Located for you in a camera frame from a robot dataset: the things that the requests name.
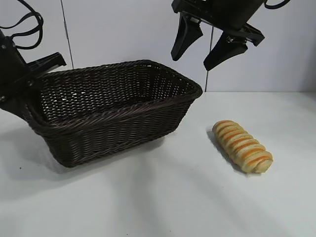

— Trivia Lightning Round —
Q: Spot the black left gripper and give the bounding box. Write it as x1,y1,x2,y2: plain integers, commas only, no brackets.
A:
0,29,67,119

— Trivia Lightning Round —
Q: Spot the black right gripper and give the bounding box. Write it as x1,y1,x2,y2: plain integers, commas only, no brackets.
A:
170,0,266,72

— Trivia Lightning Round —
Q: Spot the dark brown wicker basket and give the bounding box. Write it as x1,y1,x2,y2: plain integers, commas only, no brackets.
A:
24,59,203,168

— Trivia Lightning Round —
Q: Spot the long striped bread loaf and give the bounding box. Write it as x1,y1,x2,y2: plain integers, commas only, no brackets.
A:
212,119,274,174

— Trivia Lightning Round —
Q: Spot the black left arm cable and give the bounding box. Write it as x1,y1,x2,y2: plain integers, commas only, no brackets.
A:
0,0,43,50

